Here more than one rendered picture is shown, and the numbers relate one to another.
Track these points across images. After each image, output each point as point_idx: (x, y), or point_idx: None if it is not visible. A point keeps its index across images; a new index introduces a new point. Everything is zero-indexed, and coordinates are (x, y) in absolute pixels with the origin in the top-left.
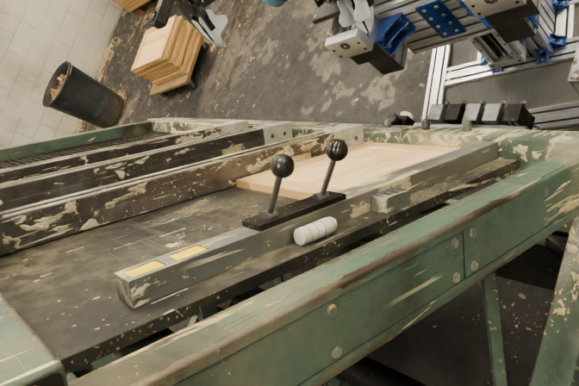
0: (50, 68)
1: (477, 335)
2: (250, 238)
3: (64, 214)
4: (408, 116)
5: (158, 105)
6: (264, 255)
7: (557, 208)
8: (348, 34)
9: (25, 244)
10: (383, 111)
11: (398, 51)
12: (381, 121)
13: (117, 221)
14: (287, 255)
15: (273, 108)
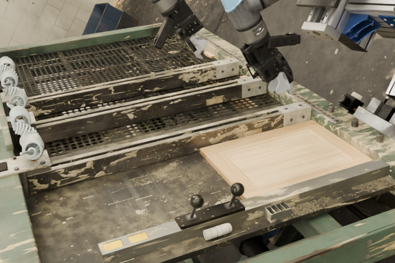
0: None
1: (389, 258)
2: (174, 233)
3: (85, 168)
4: (356, 98)
5: None
6: (182, 242)
7: (381, 248)
8: (319, 27)
9: (62, 184)
10: (377, 41)
11: (365, 37)
12: (372, 50)
13: (117, 172)
14: (194, 246)
15: (288, 6)
